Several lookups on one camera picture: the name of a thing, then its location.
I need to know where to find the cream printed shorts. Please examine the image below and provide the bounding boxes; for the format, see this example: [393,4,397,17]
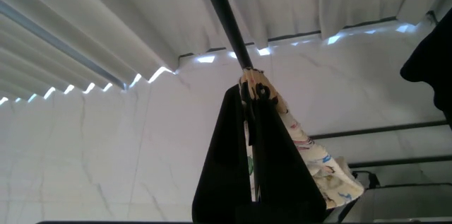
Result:
[238,67,365,211]

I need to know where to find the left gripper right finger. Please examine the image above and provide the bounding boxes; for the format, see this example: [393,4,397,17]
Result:
[246,93,328,224]

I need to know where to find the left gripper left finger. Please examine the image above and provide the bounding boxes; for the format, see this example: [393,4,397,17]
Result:
[192,84,254,224]

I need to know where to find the black clothes rack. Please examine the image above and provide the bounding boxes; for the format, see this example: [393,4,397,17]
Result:
[196,0,452,169]

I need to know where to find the white curtain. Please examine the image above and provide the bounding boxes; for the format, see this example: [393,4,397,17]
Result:
[0,0,452,107]

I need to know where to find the black T-shirt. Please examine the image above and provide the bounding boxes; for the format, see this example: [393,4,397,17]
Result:
[400,6,452,129]

